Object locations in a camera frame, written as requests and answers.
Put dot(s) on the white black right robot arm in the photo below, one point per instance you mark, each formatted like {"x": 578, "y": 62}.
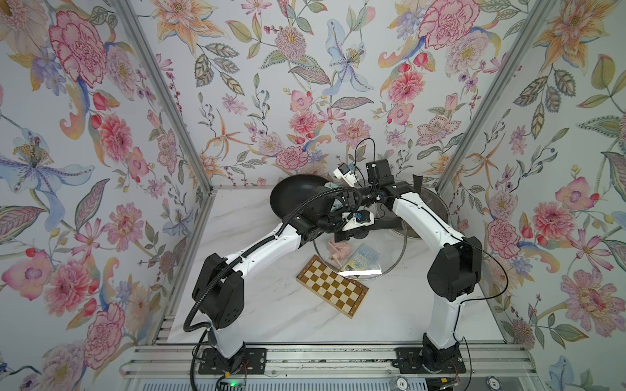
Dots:
{"x": 453, "y": 274}

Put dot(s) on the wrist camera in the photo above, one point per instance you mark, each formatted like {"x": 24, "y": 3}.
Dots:
{"x": 357, "y": 220}
{"x": 344, "y": 173}

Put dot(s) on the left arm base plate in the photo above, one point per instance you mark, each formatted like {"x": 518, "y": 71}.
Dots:
{"x": 248, "y": 361}

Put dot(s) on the aluminium corner frame right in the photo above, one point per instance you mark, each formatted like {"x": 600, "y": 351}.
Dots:
{"x": 522, "y": 44}

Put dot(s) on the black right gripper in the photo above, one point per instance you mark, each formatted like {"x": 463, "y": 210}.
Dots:
{"x": 362, "y": 193}

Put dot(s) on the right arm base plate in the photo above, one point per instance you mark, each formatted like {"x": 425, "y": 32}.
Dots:
{"x": 416, "y": 360}

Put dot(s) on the aluminium corner frame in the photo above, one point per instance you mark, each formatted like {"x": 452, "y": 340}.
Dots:
{"x": 133, "y": 28}
{"x": 522, "y": 44}

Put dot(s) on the pink small box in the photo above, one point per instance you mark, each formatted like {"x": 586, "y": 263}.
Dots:
{"x": 339, "y": 252}

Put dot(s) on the yellow blue calculator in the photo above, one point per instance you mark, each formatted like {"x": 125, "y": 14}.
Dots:
{"x": 363, "y": 263}

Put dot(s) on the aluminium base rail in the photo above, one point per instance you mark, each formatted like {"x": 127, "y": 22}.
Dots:
{"x": 335, "y": 367}

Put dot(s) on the black frying pan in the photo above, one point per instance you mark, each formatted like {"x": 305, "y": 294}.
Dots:
{"x": 303, "y": 200}

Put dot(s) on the glass pot lid black handle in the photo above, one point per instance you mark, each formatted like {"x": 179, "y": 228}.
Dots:
{"x": 431, "y": 199}

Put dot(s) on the aluminium corner frame left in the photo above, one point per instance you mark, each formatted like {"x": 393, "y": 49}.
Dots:
{"x": 133, "y": 28}

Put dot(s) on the wooden chessboard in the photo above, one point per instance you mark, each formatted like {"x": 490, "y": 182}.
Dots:
{"x": 342, "y": 293}

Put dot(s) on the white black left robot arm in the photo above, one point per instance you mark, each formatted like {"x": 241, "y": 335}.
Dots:
{"x": 219, "y": 295}

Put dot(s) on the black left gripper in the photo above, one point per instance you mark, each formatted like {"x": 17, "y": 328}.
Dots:
{"x": 340, "y": 215}

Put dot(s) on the light green cloth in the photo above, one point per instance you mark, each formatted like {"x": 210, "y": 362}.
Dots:
{"x": 335, "y": 207}

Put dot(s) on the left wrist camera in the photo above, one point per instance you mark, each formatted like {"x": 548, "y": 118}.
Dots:
{"x": 357, "y": 220}

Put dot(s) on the brown frying pan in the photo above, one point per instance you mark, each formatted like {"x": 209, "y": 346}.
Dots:
{"x": 423, "y": 220}

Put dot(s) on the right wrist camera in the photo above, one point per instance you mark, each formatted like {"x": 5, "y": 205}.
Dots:
{"x": 344, "y": 173}

